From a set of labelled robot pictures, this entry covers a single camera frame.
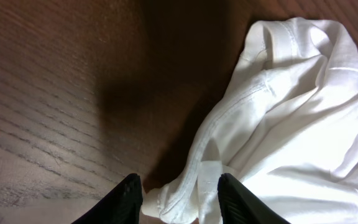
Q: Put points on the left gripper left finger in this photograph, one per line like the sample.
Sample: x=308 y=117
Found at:
x=120 y=206

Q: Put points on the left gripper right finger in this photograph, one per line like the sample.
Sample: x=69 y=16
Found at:
x=239 y=205

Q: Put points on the white printed t-shirt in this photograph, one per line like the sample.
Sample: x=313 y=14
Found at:
x=286 y=128

